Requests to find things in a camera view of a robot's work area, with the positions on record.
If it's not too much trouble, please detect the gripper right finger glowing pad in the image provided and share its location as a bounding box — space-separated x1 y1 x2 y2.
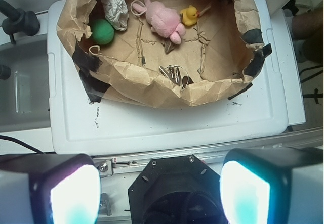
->
220 147 323 223

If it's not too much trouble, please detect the white plastic bin lid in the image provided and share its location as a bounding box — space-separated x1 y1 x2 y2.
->
48 1 289 155

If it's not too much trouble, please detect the brown paper bag tray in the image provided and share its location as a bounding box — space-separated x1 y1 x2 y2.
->
57 0 272 109

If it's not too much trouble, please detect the black clamp knob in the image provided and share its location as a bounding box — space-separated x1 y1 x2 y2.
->
1 0 41 44

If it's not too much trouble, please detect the metal keys bunch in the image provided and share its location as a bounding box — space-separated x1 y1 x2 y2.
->
159 64 193 90

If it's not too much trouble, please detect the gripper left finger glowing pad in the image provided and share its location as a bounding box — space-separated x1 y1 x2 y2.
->
1 154 101 223

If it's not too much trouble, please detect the small brown feather piece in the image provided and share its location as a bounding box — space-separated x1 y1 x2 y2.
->
163 39 177 54

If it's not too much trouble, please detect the pink plush bunny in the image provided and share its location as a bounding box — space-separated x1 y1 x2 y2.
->
131 0 186 45

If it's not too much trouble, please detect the black cable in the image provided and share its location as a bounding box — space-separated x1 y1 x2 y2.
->
0 135 46 155

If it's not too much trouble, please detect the black octagonal mount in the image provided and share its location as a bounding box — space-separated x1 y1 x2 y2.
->
128 156 227 223

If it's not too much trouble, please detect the crumpled white paper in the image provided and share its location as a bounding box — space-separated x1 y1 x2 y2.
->
101 0 129 31

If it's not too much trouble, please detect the yellow rubber duck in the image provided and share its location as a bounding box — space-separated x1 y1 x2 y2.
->
180 5 199 26

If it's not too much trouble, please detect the green ball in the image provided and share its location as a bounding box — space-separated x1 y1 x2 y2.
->
90 19 114 45

